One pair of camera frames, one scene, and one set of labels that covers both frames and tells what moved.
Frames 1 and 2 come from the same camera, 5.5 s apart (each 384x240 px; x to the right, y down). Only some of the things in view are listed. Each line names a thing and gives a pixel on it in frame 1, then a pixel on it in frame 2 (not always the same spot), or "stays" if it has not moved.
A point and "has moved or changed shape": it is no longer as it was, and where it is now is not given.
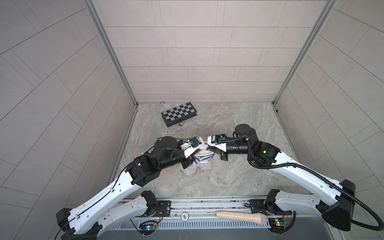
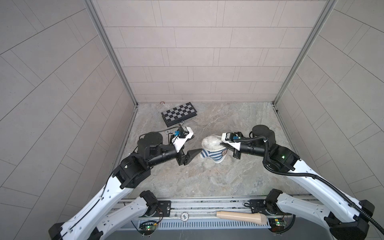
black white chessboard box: [178, 114] stays
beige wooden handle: [260, 218] stays
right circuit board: [277, 225] stays
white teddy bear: [191, 171] has moved or changed shape
